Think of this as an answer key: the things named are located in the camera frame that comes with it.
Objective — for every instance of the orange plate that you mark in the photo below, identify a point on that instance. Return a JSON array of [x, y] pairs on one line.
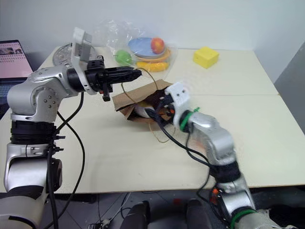
[[164, 57]]

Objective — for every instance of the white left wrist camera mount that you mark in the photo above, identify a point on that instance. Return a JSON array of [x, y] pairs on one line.
[[81, 52]]

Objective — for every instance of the grey partition panel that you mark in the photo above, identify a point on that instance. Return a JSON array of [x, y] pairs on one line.
[[293, 83]]

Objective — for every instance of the open laptop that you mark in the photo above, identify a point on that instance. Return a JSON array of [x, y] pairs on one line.
[[12, 59]]

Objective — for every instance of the white yellow plush toy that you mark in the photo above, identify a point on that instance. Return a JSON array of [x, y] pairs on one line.
[[142, 110]]

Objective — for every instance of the green toy apple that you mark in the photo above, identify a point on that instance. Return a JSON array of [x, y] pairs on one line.
[[123, 57]]

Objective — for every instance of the red toy apple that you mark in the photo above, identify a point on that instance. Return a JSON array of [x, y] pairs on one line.
[[157, 45]]

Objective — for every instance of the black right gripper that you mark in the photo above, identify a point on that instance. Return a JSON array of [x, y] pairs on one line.
[[166, 107]]

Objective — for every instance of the black floor power strip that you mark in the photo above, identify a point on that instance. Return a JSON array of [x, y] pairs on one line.
[[97, 225]]

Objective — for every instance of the dark rounded shape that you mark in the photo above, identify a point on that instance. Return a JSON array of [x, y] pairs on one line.
[[135, 214]]

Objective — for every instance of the brown paper bag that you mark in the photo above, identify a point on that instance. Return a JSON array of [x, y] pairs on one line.
[[133, 95]]

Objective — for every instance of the blue plate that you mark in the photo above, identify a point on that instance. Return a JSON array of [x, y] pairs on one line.
[[140, 46]]

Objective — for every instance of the yellow cheese plush toy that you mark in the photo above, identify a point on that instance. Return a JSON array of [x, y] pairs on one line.
[[206, 57]]

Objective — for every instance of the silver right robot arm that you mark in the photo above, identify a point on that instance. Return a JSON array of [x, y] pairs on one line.
[[219, 143]]

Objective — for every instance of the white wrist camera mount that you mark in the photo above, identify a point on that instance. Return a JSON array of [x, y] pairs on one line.
[[179, 95], [81, 52]]

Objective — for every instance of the round grey perforated disc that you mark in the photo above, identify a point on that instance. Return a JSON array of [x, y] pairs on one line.
[[62, 56]]

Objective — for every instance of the clear plastic bag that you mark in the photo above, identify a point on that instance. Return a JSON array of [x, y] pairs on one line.
[[107, 35]]

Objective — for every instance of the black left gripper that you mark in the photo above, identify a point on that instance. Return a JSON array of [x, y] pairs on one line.
[[97, 76]]

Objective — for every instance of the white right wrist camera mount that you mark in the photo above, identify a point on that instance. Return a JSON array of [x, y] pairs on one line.
[[179, 95]]

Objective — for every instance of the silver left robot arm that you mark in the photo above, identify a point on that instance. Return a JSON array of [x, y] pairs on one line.
[[35, 95]]

